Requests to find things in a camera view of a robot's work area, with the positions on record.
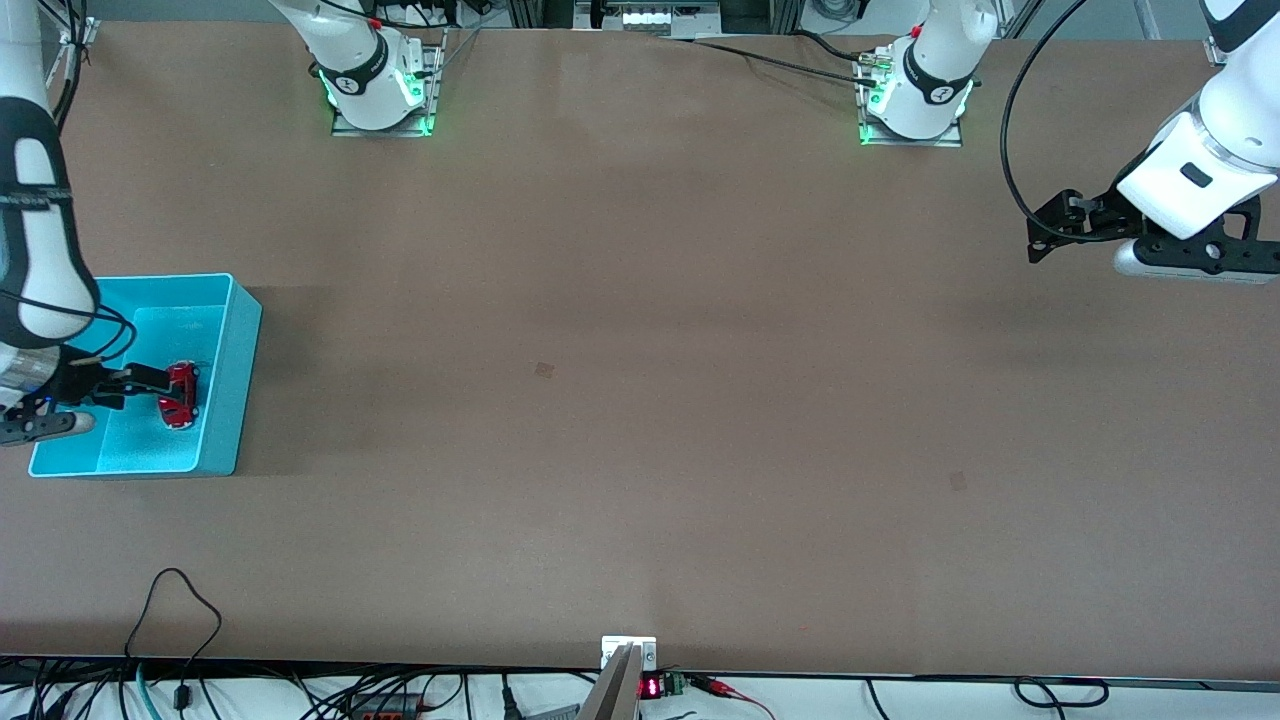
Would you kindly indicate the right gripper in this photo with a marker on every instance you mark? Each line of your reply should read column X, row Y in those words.
column 78, row 383

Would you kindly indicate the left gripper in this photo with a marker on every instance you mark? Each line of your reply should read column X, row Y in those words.
column 1098, row 215

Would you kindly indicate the red beetle toy car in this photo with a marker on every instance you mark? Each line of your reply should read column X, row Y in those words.
column 180, row 385

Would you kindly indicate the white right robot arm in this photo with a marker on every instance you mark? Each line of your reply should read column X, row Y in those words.
column 40, row 250

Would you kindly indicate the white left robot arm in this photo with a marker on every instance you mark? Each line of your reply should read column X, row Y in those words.
column 1250, row 110

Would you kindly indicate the blue plastic box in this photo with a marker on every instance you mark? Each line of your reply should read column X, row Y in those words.
column 220, row 400

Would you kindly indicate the lit electronics unit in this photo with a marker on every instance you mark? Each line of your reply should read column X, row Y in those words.
column 650, row 17

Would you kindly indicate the red digit display module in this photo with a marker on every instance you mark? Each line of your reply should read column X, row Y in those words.
column 652, row 688

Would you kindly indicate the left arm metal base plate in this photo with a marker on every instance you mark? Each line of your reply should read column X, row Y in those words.
column 950, row 141

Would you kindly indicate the metal corner bracket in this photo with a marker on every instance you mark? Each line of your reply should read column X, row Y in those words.
column 82, row 32

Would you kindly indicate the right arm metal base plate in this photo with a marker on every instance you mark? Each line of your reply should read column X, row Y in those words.
column 436, row 100

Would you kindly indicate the white table edge bracket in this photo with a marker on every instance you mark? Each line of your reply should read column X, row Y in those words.
column 612, row 645

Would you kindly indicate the grey metal post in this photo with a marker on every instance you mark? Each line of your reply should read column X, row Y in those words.
column 615, row 695

